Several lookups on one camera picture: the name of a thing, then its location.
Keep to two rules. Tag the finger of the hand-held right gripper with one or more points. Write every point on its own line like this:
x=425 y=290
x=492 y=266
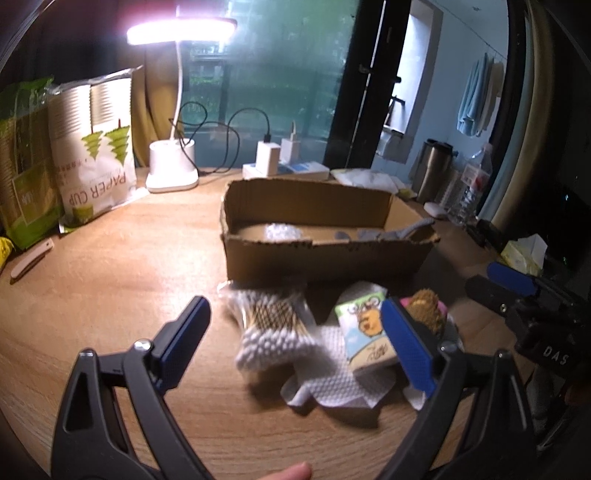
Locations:
x=512 y=276
x=485 y=291

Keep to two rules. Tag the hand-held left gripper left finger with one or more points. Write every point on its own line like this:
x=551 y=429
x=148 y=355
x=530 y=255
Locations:
x=184 y=341

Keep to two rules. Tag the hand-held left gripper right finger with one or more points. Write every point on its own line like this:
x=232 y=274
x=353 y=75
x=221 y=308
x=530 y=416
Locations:
x=408 y=344

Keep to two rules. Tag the brown plush toy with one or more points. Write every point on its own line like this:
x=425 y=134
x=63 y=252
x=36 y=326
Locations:
x=427 y=309

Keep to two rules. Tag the cartoon tissue pack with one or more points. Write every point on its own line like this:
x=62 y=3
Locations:
x=364 y=337

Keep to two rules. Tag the pink plush toy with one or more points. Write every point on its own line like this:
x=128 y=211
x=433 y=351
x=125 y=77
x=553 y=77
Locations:
x=442 y=310

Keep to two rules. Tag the white paper towel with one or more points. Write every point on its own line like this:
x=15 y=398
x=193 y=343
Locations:
x=337 y=383

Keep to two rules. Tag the cotton swab bag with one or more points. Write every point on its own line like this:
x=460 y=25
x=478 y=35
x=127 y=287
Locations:
x=272 y=332

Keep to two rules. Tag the cardboard box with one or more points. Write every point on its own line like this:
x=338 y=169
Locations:
x=314 y=261

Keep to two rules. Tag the person's left hand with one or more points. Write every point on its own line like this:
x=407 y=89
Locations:
x=281 y=473

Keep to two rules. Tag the yellow green tissue pack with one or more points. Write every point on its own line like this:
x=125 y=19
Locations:
x=521 y=256

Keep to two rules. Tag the small black object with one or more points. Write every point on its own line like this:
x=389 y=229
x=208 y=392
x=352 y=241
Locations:
x=489 y=235

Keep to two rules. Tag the white earbud case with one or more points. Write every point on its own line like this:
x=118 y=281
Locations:
x=436 y=210

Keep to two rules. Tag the clear water bottle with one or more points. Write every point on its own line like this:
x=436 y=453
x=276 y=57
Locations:
x=471 y=184

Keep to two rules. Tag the grey cloth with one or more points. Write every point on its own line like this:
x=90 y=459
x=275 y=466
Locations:
x=383 y=235

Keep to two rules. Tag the steel thermos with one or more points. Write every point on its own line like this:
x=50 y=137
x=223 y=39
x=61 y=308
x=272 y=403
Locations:
x=429 y=170

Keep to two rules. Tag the bubble wrap piece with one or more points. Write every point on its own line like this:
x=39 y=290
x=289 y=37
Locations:
x=284 y=232

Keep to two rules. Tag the face towel packet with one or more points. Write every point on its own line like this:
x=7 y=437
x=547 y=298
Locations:
x=364 y=177

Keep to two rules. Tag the outdoor white box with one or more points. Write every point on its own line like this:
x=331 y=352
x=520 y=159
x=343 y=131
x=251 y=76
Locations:
x=392 y=145

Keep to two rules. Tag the white desk lamp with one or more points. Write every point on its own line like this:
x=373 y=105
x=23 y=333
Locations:
x=171 y=166

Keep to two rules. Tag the hanging blue towel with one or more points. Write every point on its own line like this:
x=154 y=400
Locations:
x=473 y=101

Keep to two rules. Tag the hanging beige garment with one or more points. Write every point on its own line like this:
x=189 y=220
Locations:
x=496 y=78

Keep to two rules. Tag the yellow packet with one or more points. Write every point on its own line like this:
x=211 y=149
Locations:
x=3 y=254

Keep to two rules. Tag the white power strip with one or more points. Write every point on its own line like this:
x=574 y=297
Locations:
x=304 y=171

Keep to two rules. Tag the white paper cup pack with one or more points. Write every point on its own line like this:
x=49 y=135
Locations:
x=92 y=161

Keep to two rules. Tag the green paper cup pack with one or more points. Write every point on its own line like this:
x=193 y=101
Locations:
x=27 y=184

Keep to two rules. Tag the yellow curtain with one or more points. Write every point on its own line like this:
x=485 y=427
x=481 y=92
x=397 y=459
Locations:
x=157 y=115

